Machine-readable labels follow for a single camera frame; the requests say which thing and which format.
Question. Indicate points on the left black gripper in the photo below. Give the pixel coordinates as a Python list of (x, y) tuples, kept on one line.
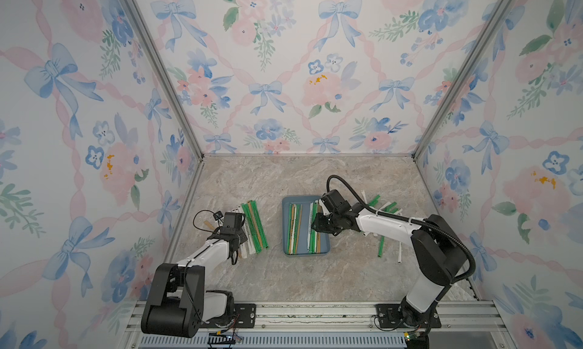
[(242, 236)]

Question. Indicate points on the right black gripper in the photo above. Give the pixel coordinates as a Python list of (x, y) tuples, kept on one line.
[(318, 225)]

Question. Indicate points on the blue plastic storage tray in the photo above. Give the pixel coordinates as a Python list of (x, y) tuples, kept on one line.
[(322, 245)]

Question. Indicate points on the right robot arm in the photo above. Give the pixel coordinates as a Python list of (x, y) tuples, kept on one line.
[(442, 258)]

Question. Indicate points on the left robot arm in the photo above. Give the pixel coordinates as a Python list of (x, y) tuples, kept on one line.
[(178, 303)]

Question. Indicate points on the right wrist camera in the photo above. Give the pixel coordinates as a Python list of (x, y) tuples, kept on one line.
[(334, 202)]

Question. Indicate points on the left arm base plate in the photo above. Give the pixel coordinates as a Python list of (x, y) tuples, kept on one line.
[(238, 315)]

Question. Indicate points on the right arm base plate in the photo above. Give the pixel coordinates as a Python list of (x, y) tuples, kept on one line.
[(401, 316)]

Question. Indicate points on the aluminium mounting rail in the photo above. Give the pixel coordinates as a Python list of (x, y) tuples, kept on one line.
[(455, 324)]

